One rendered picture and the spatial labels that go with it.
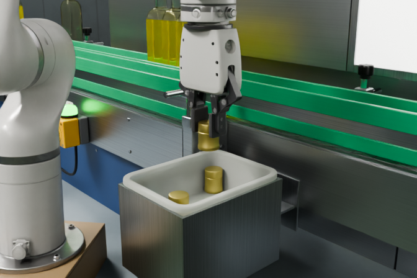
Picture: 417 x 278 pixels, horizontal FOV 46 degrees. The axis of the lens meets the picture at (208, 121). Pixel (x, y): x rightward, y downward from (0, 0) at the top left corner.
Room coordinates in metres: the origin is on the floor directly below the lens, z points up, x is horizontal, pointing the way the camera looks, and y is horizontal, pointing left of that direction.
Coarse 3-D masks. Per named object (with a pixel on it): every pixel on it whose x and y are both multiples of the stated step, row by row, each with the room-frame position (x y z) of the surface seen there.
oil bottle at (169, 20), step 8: (176, 8) 1.16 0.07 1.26; (168, 16) 1.16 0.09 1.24; (176, 16) 1.14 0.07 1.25; (168, 24) 1.16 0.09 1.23; (176, 24) 1.14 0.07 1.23; (168, 32) 1.16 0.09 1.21; (176, 32) 1.14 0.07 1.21; (168, 40) 1.16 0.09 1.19; (176, 40) 1.14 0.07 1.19; (168, 48) 1.16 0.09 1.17; (176, 48) 1.14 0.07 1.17; (168, 56) 1.16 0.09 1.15; (176, 56) 1.14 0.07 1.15; (168, 64) 1.16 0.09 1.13; (176, 64) 1.14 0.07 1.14
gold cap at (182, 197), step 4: (172, 192) 0.76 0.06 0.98; (176, 192) 0.76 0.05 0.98; (180, 192) 0.76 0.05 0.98; (184, 192) 0.76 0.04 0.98; (168, 196) 0.75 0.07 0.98; (172, 196) 0.74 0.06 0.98; (176, 196) 0.74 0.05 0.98; (180, 196) 0.74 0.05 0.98; (184, 196) 0.74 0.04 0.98; (188, 196) 0.74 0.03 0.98; (172, 200) 0.74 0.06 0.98; (176, 200) 0.73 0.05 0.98; (180, 200) 0.73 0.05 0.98; (184, 200) 0.74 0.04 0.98; (188, 200) 0.74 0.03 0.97; (184, 204) 0.74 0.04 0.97
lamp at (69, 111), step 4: (68, 104) 1.21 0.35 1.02; (64, 108) 1.18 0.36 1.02; (68, 108) 1.18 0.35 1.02; (72, 108) 1.19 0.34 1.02; (76, 108) 1.20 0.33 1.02; (64, 112) 1.18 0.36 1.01; (68, 112) 1.18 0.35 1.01; (72, 112) 1.18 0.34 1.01; (76, 112) 1.19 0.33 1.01; (64, 116) 1.18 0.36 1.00; (68, 116) 1.18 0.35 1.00; (72, 116) 1.18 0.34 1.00; (76, 116) 1.19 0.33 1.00
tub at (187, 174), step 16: (176, 160) 0.84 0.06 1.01; (192, 160) 0.86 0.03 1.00; (208, 160) 0.88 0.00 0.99; (224, 160) 0.87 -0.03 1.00; (240, 160) 0.84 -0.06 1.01; (128, 176) 0.76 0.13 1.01; (144, 176) 0.78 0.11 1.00; (160, 176) 0.80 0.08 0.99; (176, 176) 0.83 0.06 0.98; (192, 176) 0.85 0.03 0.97; (224, 176) 0.87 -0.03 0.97; (240, 176) 0.84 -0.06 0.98; (256, 176) 0.81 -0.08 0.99; (272, 176) 0.76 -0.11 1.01; (144, 192) 0.70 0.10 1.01; (160, 192) 0.80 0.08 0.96; (192, 192) 0.85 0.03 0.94; (224, 192) 0.69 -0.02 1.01; (240, 192) 0.71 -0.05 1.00; (176, 208) 0.65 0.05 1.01; (192, 208) 0.65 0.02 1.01
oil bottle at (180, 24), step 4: (180, 12) 1.13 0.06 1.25; (180, 16) 1.12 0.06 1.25; (180, 20) 1.12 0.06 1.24; (180, 24) 1.12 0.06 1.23; (180, 28) 1.12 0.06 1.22; (180, 32) 1.12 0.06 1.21; (180, 36) 1.12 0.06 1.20; (180, 40) 1.12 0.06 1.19; (180, 44) 1.12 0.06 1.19; (180, 48) 1.12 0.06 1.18
